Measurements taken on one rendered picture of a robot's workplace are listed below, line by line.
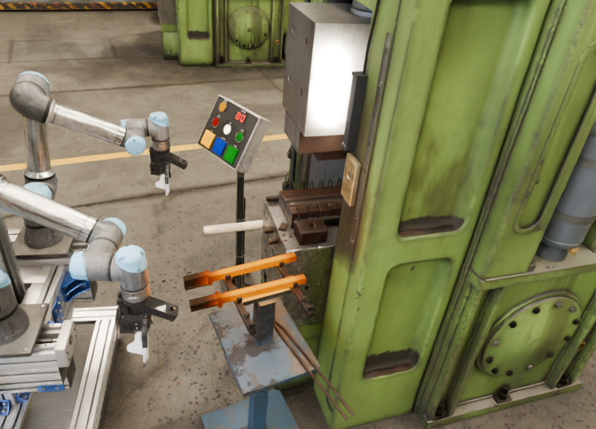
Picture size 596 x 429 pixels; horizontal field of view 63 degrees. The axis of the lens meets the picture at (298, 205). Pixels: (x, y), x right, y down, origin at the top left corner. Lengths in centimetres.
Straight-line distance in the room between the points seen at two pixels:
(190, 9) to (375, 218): 537
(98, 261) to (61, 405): 116
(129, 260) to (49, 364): 70
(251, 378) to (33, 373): 75
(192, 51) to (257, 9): 100
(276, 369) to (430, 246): 71
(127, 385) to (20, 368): 84
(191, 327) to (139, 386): 44
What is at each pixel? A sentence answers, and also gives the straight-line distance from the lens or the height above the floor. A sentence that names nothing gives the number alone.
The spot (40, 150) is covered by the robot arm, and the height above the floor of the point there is 117.
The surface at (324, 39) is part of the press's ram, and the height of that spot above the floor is 171.
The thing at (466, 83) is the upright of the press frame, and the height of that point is 166.
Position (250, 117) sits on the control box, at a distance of 237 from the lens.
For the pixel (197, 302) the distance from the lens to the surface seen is 166.
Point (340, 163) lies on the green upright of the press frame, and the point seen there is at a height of 106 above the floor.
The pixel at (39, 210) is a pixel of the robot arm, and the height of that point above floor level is 134.
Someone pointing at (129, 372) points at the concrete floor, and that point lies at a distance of 274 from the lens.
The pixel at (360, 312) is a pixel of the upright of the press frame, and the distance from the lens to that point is 192.
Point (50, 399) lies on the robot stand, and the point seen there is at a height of 21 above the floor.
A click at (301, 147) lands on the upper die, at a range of 186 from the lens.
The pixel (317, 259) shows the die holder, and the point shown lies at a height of 85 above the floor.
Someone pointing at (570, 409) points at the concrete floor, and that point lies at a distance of 305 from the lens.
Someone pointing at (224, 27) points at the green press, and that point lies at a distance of 665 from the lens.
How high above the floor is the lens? 213
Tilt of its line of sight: 33 degrees down
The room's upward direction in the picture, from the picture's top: 6 degrees clockwise
